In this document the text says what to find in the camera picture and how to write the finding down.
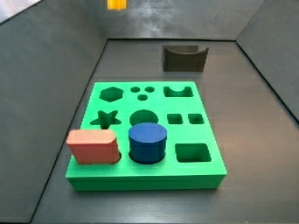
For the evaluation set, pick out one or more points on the blue cylinder block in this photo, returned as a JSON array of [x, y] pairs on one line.
[[146, 138]]

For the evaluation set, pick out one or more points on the red rounded block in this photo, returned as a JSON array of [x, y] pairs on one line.
[[93, 146]]

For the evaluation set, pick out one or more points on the green shape sorting board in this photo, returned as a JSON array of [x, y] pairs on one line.
[[170, 103]]

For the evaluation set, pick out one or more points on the black curved holder block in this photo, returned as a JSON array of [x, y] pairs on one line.
[[183, 58]]

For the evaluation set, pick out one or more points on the yellow star-shaped peg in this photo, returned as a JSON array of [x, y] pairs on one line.
[[116, 4]]

